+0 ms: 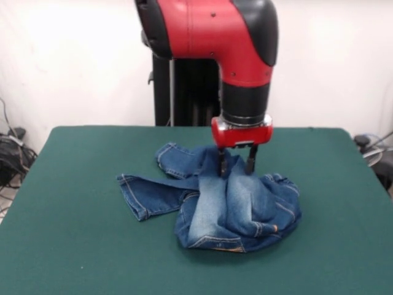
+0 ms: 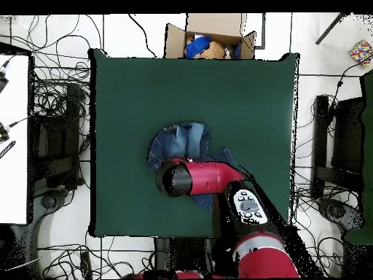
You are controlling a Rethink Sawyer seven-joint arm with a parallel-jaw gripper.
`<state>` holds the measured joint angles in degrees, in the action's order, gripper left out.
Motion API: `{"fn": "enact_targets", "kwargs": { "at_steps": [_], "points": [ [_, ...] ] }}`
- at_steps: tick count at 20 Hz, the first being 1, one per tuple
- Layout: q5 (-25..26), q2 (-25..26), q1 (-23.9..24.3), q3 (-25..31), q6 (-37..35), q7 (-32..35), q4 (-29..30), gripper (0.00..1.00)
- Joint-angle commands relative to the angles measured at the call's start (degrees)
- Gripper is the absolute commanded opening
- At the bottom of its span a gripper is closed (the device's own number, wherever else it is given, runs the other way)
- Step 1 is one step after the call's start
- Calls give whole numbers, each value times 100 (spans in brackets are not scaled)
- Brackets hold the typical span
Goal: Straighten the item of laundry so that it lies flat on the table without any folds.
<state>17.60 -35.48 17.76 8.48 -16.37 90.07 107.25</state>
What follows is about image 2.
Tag blue denim jeans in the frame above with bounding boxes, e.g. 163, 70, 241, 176
146, 122, 237, 212

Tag tan fabric item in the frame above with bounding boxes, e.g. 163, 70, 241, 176
200, 40, 227, 60

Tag dark green table cloth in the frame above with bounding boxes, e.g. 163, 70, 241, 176
88, 47, 300, 238

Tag bright blue cloth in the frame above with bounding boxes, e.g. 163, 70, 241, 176
185, 36, 212, 59

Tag open cardboard box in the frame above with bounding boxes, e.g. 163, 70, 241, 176
164, 12, 257, 60

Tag black power strip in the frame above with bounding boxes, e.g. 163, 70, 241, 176
79, 251, 93, 279

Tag white table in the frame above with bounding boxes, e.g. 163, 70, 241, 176
0, 53, 30, 225

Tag green covered side table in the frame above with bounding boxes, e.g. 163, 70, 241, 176
343, 69, 373, 246

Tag black metal rod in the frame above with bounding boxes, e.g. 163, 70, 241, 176
315, 12, 348, 45

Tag colourful dotted cloth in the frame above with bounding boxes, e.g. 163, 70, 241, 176
349, 39, 373, 67

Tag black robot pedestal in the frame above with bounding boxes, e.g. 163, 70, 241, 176
153, 237, 234, 279

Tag black ribbed strap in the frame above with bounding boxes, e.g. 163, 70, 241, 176
0, 140, 17, 160

